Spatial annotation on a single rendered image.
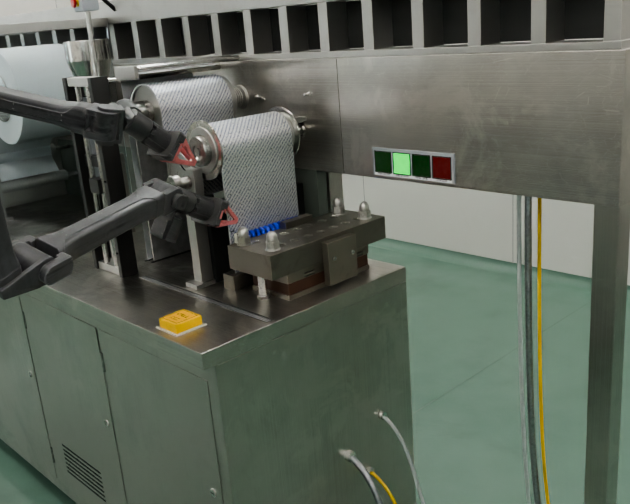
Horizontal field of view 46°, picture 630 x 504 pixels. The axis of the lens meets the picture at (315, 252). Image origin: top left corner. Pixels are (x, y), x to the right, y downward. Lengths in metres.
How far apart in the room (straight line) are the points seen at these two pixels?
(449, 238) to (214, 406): 3.36
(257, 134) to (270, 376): 0.61
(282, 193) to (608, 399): 0.95
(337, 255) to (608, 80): 0.73
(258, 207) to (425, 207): 3.06
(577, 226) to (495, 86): 2.74
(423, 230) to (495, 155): 3.29
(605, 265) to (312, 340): 0.69
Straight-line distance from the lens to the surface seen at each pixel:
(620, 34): 1.54
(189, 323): 1.69
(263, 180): 1.93
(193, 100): 2.08
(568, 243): 4.40
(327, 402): 1.87
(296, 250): 1.76
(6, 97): 1.80
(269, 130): 1.94
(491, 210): 4.61
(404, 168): 1.84
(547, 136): 1.62
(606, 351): 1.88
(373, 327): 1.93
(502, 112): 1.67
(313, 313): 1.76
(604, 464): 2.03
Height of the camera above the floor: 1.54
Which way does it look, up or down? 17 degrees down
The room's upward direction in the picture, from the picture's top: 5 degrees counter-clockwise
